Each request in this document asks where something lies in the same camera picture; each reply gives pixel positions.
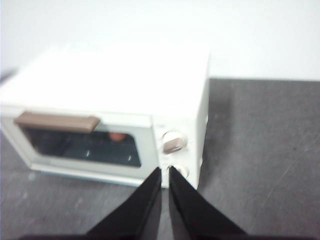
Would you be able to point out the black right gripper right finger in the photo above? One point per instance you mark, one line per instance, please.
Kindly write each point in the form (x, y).
(190, 212)

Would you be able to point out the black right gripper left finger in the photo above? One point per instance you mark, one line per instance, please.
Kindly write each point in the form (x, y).
(142, 212)

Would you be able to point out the beige temperature dial knob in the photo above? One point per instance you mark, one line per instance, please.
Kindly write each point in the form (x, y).
(173, 143)

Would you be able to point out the cream toaster oven housing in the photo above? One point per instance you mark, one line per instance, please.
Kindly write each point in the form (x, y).
(125, 82)

